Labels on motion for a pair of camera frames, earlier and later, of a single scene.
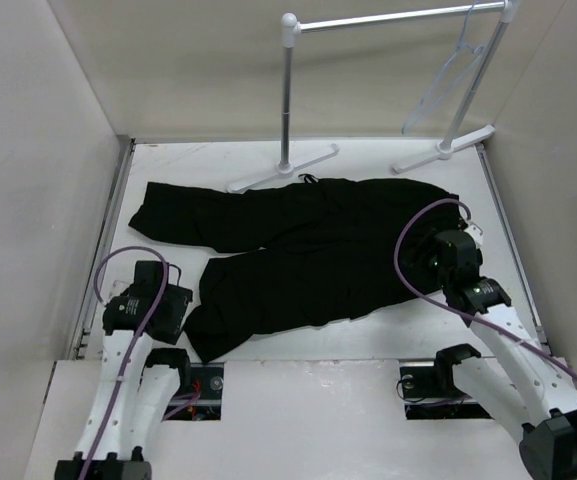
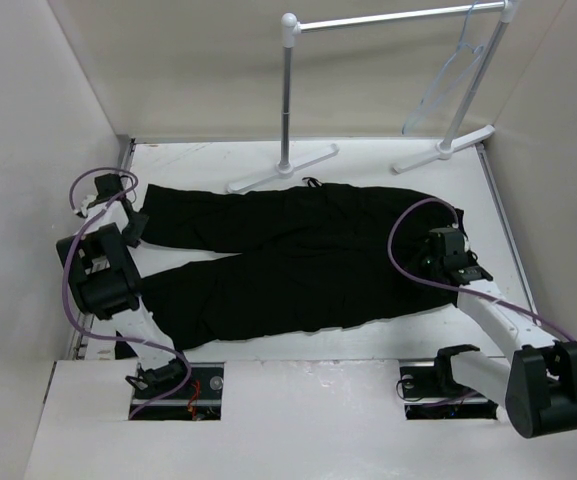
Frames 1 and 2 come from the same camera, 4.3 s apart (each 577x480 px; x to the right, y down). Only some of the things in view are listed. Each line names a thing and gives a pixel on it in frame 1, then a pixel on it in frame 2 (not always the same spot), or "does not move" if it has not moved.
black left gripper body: (176, 303) to (133, 231)
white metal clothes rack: (291, 27) does not move
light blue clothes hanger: (458, 65) does not move
